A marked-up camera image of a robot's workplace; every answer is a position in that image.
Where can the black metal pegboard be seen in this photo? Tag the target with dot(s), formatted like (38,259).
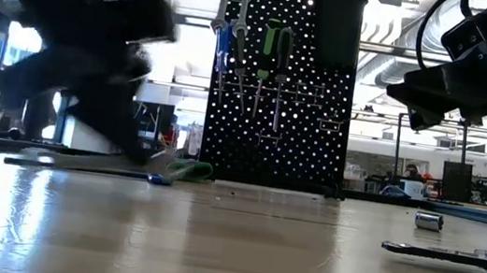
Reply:
(306,163)

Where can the white mug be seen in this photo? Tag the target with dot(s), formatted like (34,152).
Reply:
(412,189)

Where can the black vertical post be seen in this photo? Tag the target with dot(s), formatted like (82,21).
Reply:
(38,123)

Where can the person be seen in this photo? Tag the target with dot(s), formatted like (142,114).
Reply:
(411,172)

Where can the chrome socket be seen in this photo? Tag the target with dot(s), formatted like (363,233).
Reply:
(429,221)

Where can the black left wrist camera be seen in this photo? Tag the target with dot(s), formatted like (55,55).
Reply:
(155,21)

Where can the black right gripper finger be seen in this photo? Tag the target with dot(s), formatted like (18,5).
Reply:
(425,120)
(433,88)

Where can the thin black metal stand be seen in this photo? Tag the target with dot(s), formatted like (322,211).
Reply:
(396,152)

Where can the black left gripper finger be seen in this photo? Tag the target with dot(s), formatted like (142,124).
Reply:
(118,124)

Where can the black pegboard storage bin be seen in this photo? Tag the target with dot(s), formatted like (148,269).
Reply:
(338,31)

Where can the black computer tower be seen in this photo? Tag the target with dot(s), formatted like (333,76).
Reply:
(456,182)

